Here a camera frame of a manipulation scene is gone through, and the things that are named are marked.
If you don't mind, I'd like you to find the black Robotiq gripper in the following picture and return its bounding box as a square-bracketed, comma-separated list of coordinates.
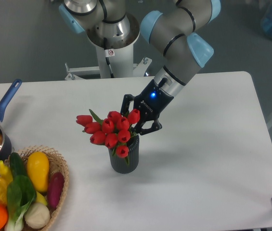
[120, 79, 174, 137]

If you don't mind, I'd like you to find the red tulip bouquet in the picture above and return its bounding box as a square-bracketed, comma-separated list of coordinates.
[76, 109, 140, 164]

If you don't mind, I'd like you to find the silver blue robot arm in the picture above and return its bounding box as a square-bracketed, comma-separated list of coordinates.
[59, 0, 221, 135]

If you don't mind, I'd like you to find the dark grey ribbed vase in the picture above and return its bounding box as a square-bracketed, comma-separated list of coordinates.
[108, 135, 140, 174]

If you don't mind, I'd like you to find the purple eggplant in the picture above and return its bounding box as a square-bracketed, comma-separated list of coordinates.
[47, 172, 65, 209]

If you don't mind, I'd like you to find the yellow squash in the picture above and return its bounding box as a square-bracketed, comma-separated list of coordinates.
[26, 152, 50, 193]

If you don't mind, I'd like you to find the yellow banana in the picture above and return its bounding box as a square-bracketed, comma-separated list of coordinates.
[35, 192, 48, 206]

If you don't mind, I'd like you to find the dark green cucumber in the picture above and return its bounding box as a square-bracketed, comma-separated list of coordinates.
[9, 152, 28, 178]

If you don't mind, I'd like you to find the green bok choy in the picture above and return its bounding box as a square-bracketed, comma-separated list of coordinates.
[4, 175, 36, 231]

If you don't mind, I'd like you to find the beige garlic bulb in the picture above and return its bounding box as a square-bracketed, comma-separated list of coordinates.
[25, 203, 50, 229]

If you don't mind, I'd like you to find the small yellow pepper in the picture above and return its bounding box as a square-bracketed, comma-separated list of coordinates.
[0, 160, 13, 184]

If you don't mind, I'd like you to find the white metal base frame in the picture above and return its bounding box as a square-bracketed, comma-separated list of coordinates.
[65, 57, 153, 80]

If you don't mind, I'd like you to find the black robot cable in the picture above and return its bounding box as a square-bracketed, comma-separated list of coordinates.
[103, 37, 115, 78]

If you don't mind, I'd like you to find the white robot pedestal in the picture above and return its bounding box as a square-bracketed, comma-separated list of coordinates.
[87, 13, 140, 78]

